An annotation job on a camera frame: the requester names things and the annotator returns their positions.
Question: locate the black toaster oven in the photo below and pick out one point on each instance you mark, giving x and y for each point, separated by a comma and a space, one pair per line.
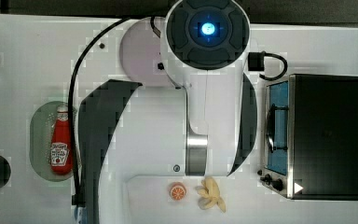
310, 137

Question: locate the peeled banana toy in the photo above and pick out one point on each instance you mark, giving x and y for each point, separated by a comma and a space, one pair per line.
210, 196

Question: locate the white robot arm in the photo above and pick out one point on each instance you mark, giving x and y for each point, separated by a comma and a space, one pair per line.
192, 127

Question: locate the red ketchup bottle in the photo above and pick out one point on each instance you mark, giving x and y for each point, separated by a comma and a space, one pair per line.
60, 147

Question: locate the orange slice toy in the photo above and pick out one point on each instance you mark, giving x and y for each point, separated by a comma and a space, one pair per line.
177, 191

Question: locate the lilac round plate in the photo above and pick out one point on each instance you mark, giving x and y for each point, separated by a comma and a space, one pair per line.
139, 55

